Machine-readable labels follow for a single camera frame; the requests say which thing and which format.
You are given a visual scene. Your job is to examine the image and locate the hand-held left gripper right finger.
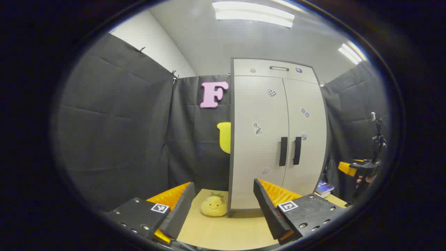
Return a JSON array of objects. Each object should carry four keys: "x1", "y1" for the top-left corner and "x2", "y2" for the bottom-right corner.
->
[{"x1": 253, "y1": 178, "x2": 349, "y2": 245}]

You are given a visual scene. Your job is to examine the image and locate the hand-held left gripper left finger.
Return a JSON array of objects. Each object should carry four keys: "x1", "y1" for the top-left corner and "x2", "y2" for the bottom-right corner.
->
[{"x1": 105, "y1": 182, "x2": 196, "y2": 244}]

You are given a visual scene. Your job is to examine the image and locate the grey cube-sticker shoe cabinet door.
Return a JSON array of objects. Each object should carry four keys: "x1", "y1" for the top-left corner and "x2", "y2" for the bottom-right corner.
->
[{"x1": 282, "y1": 78, "x2": 328, "y2": 196}]

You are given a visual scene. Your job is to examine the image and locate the grey checker-sticker shoe cabinet door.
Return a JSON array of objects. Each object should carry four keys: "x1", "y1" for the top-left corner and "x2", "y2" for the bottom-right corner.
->
[{"x1": 231, "y1": 76, "x2": 289, "y2": 210}]

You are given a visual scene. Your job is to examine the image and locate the grey double-door shoe cabinet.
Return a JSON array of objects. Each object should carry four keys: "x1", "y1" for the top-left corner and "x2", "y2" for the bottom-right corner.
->
[{"x1": 228, "y1": 58, "x2": 329, "y2": 210}]

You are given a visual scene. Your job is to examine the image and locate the blue book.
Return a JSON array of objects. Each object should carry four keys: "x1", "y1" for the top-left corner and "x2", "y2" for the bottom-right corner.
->
[{"x1": 315, "y1": 180, "x2": 335, "y2": 195}]

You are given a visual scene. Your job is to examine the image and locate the yellow plush toy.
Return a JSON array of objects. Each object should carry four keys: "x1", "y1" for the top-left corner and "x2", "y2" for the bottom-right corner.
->
[{"x1": 201, "y1": 192, "x2": 229, "y2": 217}]

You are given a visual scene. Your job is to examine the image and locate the black backdrop cloth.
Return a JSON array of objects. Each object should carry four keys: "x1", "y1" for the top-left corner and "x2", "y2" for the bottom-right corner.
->
[{"x1": 57, "y1": 33, "x2": 391, "y2": 213}]

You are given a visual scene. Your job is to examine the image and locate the small ceiling light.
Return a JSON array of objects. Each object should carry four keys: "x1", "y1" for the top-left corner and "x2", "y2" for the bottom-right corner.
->
[{"x1": 338, "y1": 41, "x2": 367, "y2": 65}]

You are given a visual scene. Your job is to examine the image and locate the long ceiling light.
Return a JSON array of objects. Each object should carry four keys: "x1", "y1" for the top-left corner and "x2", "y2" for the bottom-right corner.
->
[{"x1": 212, "y1": 1, "x2": 295, "y2": 28}]

